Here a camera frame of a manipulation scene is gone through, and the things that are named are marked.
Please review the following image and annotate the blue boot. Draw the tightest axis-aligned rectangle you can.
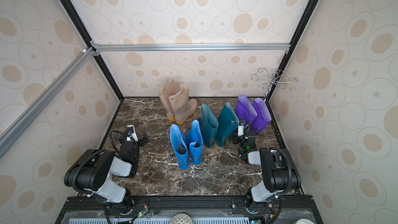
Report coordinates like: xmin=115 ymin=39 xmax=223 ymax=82
xmin=170 ymin=124 xmax=189 ymax=171
xmin=187 ymin=120 xmax=203 ymax=166

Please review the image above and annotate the chrome wire stand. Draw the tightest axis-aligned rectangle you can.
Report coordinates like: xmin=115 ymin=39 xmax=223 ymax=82
xmin=250 ymin=67 xmax=298 ymax=99

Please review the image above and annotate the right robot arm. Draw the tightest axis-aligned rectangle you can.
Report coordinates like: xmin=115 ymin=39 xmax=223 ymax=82
xmin=230 ymin=120 xmax=301 ymax=206

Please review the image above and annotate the black base frame front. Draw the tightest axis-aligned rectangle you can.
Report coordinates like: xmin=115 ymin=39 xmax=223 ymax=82
xmin=56 ymin=196 xmax=323 ymax=224

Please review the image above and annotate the diagonal aluminium rail left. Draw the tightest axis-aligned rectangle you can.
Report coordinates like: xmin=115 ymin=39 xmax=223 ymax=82
xmin=1 ymin=47 xmax=94 ymax=157

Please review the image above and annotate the horizontal aluminium rail back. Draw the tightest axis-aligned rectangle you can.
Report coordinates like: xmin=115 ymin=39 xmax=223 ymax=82
xmin=94 ymin=43 xmax=291 ymax=52

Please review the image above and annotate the teal boot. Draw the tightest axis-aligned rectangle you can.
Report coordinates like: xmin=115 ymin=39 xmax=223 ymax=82
xmin=215 ymin=102 xmax=239 ymax=148
xmin=198 ymin=104 xmax=219 ymax=149

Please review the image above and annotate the purple boot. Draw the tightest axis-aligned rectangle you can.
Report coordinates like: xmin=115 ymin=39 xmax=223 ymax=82
xmin=251 ymin=98 xmax=272 ymax=133
xmin=235 ymin=94 xmax=258 ymax=122

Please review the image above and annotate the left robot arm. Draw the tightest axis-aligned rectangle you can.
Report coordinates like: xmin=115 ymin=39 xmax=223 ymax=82
xmin=64 ymin=125 xmax=149 ymax=208

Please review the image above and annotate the patterned round bowl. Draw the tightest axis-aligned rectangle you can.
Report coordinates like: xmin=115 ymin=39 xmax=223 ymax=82
xmin=169 ymin=214 xmax=193 ymax=224

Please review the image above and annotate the beige boot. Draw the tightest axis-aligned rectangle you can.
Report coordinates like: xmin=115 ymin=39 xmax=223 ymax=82
xmin=158 ymin=78 xmax=180 ymax=121
xmin=169 ymin=84 xmax=198 ymax=125

